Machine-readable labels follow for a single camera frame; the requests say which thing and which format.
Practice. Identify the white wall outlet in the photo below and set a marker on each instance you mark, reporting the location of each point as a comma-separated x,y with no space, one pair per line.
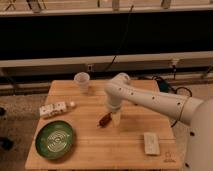
90,68

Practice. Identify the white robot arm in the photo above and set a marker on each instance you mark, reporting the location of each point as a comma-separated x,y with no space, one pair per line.
194,112

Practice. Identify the small white ball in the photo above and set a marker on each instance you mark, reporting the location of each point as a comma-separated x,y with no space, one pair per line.
72,104

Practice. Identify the green ceramic plate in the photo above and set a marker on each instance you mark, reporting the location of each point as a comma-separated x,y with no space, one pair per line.
54,140

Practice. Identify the red chili pepper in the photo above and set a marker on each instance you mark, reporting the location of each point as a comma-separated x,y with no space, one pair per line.
105,120

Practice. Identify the white rectangular sponge block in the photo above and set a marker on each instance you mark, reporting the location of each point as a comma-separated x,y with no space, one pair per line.
151,144

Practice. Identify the white patterned carton box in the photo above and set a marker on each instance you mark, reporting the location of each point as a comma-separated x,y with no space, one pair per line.
52,109

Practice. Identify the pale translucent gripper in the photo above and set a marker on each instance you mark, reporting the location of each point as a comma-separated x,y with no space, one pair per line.
116,117

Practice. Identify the translucent white cup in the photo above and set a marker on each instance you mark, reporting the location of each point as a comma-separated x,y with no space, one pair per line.
82,81

